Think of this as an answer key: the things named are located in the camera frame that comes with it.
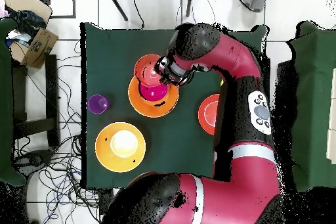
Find person's foot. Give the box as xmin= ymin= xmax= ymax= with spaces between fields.
xmin=238 ymin=0 xmax=266 ymax=12

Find wide red bowl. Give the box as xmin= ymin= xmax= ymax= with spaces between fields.
xmin=198 ymin=93 xmax=221 ymax=136

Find purple plastic cup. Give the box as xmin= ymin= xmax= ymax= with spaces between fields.
xmin=87 ymin=94 xmax=111 ymax=115

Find dark blue bag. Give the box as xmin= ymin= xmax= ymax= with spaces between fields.
xmin=14 ymin=9 xmax=47 ymax=37

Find dark green tablecloth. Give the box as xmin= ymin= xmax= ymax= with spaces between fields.
xmin=80 ymin=22 xmax=268 ymax=190

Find black bench frame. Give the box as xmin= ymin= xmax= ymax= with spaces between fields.
xmin=11 ymin=54 xmax=60 ymax=148

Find green covered table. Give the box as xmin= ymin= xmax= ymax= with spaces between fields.
xmin=0 ymin=17 xmax=27 ymax=187
xmin=287 ymin=20 xmax=336 ymax=192

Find large orange bowl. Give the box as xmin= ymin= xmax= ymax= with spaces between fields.
xmin=94 ymin=122 xmax=147 ymax=173
xmin=127 ymin=75 xmax=180 ymax=118

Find pink plastic bowl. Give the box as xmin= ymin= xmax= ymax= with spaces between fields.
xmin=138 ymin=81 xmax=169 ymax=102

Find open cardboard box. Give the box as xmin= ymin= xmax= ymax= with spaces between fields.
xmin=9 ymin=27 xmax=60 ymax=70

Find small red bowl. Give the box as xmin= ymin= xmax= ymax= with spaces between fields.
xmin=133 ymin=53 xmax=170 ymax=87

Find black cable bundle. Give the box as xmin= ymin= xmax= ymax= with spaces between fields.
xmin=11 ymin=39 xmax=119 ymax=224

